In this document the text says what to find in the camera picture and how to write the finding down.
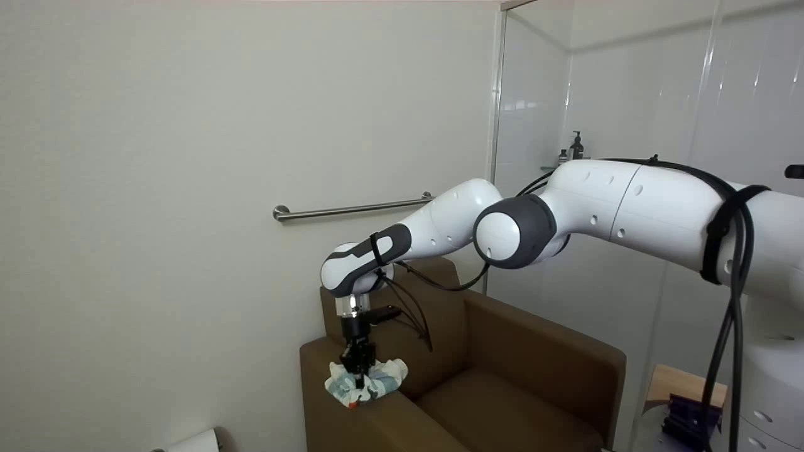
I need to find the metal wall grab bar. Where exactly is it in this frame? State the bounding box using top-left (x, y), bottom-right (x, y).
top-left (272, 192), bottom-right (434, 227)

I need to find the black arm strap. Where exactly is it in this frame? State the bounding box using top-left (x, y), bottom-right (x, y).
top-left (698, 180), bottom-right (768, 287)

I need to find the white and blue towel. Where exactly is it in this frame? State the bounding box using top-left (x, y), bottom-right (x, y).
top-left (325, 356), bottom-right (411, 409)

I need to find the glass shower enclosure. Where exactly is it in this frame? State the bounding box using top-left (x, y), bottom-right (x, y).
top-left (487, 0), bottom-right (804, 452)

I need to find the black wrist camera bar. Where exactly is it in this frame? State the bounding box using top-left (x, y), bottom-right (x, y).
top-left (365, 306), bottom-right (404, 327)

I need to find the brown armchair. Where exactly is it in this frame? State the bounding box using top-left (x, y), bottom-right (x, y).
top-left (300, 258), bottom-right (629, 452)

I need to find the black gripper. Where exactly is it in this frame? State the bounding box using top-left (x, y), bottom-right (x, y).
top-left (340, 321), bottom-right (377, 393)

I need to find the black object on stool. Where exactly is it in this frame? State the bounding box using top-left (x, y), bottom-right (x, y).
top-left (661, 393), bottom-right (729, 452)

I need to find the metal shower fixture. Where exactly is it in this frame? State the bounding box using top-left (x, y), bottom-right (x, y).
top-left (553, 128), bottom-right (587, 175)

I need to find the wooden stool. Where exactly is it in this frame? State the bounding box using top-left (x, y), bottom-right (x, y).
top-left (642, 363), bottom-right (730, 411)

